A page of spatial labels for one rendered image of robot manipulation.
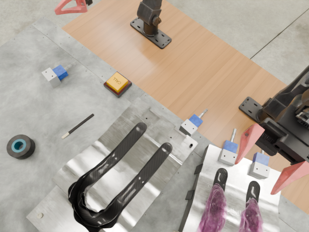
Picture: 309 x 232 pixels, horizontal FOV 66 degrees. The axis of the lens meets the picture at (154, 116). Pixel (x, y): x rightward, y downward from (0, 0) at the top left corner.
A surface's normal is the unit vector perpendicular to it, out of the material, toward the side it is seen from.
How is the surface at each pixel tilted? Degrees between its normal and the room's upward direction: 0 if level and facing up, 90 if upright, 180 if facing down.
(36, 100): 0
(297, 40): 0
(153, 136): 0
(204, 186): 27
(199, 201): 17
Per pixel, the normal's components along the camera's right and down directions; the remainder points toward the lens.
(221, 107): 0.04, -0.39
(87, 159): 0.34, -0.68
